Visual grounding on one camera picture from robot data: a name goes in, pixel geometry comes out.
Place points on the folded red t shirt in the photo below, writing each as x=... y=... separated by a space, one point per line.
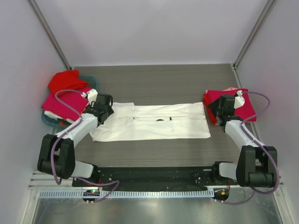
x=206 y=102

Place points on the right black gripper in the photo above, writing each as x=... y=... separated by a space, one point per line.
x=214 y=108

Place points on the red crumpled t shirt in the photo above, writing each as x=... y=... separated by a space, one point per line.
x=66 y=80

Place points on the right aluminium frame post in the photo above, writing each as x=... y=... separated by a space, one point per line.
x=257 y=26

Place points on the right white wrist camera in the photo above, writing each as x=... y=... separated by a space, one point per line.
x=239 y=99

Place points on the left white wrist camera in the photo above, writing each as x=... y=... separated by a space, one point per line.
x=90 y=95

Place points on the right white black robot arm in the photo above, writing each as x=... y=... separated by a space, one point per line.
x=257 y=163

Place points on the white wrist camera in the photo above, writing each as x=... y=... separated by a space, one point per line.
x=239 y=99
x=90 y=95

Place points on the left aluminium frame post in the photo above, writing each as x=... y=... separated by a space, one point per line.
x=45 y=26

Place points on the teal plastic basket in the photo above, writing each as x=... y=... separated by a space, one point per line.
x=92 y=81

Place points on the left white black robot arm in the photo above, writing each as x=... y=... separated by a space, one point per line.
x=57 y=153

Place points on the slotted cable duct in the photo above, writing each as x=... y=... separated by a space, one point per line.
x=93 y=194

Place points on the folded magenta t shirt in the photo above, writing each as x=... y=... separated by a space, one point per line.
x=245 y=111

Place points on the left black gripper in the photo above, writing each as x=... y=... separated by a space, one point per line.
x=110 y=111

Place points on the white printed t shirt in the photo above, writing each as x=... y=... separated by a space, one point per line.
x=131 y=122

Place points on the aluminium frame post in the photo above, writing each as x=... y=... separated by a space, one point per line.
x=257 y=26
x=45 y=26

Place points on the orange t shirt in basket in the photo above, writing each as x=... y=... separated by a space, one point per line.
x=68 y=116

